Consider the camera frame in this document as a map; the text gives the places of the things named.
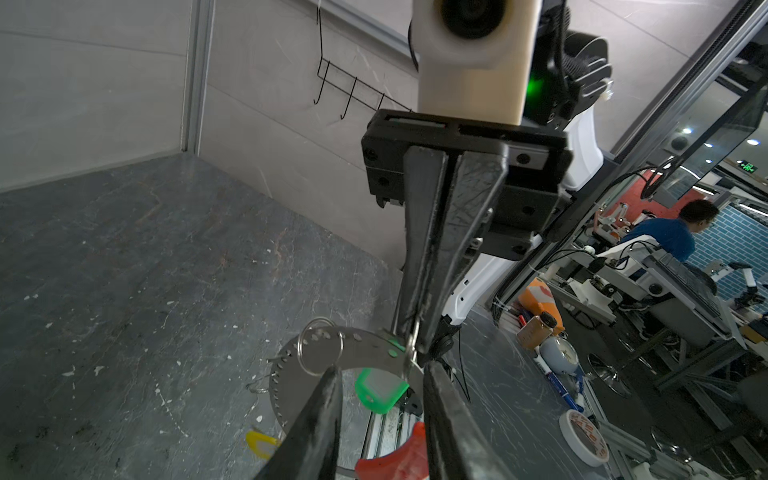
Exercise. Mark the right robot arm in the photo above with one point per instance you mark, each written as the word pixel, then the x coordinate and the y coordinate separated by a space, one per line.
pixel 570 71

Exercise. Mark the black wire hook rack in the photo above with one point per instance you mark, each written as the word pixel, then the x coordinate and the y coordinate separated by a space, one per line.
pixel 350 86

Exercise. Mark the person in blue shirt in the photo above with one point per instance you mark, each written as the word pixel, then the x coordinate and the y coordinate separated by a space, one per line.
pixel 675 236

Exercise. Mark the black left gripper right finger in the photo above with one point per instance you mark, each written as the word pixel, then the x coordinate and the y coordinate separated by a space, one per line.
pixel 456 447

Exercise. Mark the yellow key tag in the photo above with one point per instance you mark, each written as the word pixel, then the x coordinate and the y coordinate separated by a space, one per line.
pixel 262 445

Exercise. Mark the aluminium frame rail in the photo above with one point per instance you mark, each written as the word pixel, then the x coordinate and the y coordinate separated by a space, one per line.
pixel 202 19

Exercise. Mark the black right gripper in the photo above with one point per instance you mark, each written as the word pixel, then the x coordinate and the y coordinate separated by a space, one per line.
pixel 514 170

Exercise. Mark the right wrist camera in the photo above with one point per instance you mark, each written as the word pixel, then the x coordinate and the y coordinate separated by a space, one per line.
pixel 474 57

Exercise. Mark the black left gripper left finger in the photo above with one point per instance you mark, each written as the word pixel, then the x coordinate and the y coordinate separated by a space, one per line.
pixel 311 448

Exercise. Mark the white tape roll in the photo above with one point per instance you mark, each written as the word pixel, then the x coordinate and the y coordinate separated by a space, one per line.
pixel 584 438

